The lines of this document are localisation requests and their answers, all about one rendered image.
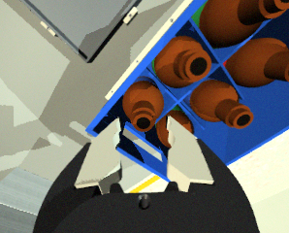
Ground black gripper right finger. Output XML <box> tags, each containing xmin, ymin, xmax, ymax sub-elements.
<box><xmin>166</xmin><ymin>116</ymin><xmax>260</xmax><ymax>233</ymax></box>

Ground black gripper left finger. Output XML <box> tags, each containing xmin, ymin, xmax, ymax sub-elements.
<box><xmin>33</xmin><ymin>117</ymin><xmax>122</xmax><ymax>233</ymax></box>

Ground dark blue crate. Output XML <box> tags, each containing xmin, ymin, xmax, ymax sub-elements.
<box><xmin>85</xmin><ymin>0</ymin><xmax>289</xmax><ymax>173</ymax></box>

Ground cream flat bar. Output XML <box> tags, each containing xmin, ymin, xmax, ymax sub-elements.
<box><xmin>41</xmin><ymin>0</ymin><xmax>193</xmax><ymax>100</ymax></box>

